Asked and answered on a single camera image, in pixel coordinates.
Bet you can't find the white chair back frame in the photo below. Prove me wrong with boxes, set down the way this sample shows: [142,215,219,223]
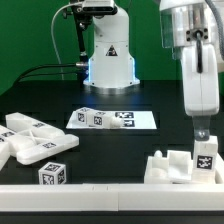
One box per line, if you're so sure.
[0,112,79,165]

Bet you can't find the overhead camera on stand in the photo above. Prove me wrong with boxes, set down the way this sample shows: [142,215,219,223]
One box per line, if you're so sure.
[69,0,117,15]

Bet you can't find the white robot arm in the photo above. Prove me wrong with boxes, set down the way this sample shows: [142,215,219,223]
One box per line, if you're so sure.
[81,0,224,141]

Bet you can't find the white front fence rail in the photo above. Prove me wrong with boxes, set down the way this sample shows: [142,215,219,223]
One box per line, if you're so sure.
[0,184,224,212]

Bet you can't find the small white tagged cube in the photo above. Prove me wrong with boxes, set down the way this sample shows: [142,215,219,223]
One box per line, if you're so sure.
[38,162,67,185]

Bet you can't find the grey cable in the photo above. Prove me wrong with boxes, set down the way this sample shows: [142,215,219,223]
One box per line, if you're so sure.
[50,1,84,81]

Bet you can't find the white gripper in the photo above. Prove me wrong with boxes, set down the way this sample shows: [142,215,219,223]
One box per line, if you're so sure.
[181,44,219,141]

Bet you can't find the black cables on table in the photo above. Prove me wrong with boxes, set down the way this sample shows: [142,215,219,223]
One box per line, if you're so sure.
[14,61,89,84]

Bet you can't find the black camera stand pole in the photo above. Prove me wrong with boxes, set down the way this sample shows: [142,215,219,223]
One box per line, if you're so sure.
[71,6,92,85]

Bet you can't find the white base tag sheet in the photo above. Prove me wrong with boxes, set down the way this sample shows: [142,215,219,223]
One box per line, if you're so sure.
[66,111,157,129]

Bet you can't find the white chair seat block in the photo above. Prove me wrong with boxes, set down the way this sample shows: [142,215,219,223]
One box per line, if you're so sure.
[144,150,224,184]

